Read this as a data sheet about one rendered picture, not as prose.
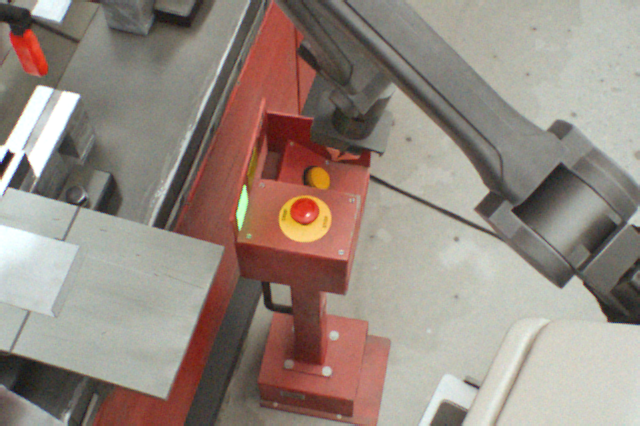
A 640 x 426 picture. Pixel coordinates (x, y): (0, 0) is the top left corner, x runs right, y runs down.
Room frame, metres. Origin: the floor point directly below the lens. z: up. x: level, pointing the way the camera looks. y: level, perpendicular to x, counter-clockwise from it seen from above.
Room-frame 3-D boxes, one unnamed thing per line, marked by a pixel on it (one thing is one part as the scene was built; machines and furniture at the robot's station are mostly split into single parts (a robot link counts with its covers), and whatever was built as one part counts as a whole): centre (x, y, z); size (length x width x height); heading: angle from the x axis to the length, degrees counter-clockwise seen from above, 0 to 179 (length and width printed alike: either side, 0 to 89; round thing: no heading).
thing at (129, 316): (0.41, 0.26, 1.00); 0.26 x 0.18 x 0.01; 73
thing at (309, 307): (0.65, 0.02, 0.39); 0.05 x 0.05 x 0.54; 78
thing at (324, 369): (0.65, 0.02, 0.13); 0.10 x 0.10 x 0.01; 78
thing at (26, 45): (0.58, 0.29, 1.20); 0.04 x 0.02 x 0.10; 73
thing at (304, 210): (0.61, 0.02, 0.79); 0.04 x 0.04 x 0.04
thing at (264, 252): (0.65, 0.02, 0.75); 0.20 x 0.16 x 0.18; 168
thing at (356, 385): (0.65, -0.01, 0.06); 0.25 x 0.20 x 0.12; 78
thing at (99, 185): (0.47, 0.33, 0.89); 0.30 x 0.05 x 0.03; 163
